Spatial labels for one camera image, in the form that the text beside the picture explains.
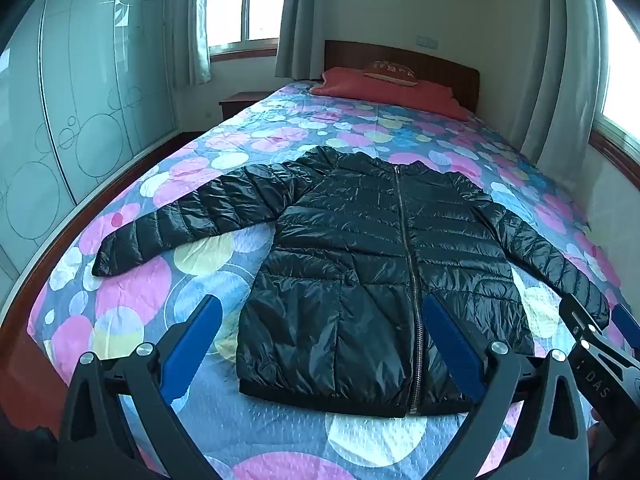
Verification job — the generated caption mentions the black puffer jacket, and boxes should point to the black puffer jacket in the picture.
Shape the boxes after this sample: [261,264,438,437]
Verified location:
[91,146,611,418]

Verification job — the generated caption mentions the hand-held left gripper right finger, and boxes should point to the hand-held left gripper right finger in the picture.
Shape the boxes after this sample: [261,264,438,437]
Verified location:
[422,291,592,480]

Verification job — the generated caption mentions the glass sliding-door wardrobe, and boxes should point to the glass sliding-door wardrobe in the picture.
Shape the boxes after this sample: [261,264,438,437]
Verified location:
[0,0,182,306]

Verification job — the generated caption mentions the grey curtain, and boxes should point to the grey curtain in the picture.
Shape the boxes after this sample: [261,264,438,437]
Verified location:
[169,0,214,87]
[274,0,327,82]
[536,0,610,197]

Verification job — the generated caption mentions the small orange cushion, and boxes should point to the small orange cushion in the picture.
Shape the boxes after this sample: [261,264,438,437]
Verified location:
[362,59,420,86]

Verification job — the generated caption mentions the window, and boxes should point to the window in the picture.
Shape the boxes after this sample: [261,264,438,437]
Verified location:
[599,0,640,137]
[206,0,292,57]

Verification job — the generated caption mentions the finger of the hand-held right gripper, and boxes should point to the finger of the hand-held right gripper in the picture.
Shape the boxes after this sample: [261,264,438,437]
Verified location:
[612,303,640,350]
[558,292,604,347]

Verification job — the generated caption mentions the red pillow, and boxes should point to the red pillow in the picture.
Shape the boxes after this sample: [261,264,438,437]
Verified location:
[308,66,471,122]

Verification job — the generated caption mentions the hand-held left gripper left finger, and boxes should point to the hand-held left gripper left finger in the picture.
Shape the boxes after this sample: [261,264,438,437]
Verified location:
[57,294,224,480]

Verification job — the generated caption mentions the circle-patterned bedspread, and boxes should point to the circle-patterned bedspread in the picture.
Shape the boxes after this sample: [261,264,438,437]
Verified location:
[27,79,640,480]

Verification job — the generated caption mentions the wooden nightstand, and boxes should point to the wooden nightstand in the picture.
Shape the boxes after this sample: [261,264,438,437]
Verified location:
[218,91,274,122]

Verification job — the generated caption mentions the dark wooden headboard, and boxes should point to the dark wooden headboard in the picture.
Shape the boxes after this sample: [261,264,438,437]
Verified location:
[323,39,481,114]

